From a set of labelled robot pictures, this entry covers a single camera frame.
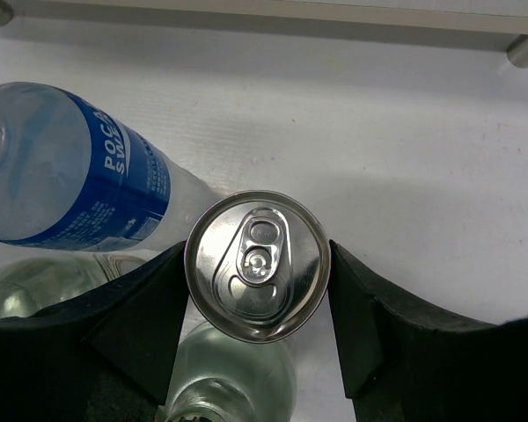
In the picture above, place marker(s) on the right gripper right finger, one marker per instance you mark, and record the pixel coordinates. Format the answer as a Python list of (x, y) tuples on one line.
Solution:
[(405, 359)]

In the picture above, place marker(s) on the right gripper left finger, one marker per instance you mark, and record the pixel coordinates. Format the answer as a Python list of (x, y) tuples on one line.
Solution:
[(106, 355)]

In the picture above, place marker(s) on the black Schweppes can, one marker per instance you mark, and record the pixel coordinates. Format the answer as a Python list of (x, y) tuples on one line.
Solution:
[(257, 265)]

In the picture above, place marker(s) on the white two-tier shelf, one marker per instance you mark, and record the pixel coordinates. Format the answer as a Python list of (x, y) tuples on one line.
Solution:
[(483, 25)]

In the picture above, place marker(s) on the right green-cap glass bottle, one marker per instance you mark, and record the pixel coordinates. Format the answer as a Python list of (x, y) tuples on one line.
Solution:
[(218, 378)]

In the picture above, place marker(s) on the green-cap glass bottle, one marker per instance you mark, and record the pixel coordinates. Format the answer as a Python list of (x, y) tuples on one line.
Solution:
[(32, 284), (218, 378)]

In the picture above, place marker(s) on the left green-cap glass bottle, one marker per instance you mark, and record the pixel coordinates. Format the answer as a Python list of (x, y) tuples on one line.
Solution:
[(32, 284)]

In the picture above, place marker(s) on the rear Pocari water bottle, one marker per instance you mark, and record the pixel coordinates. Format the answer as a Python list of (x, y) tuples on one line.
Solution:
[(74, 178)]

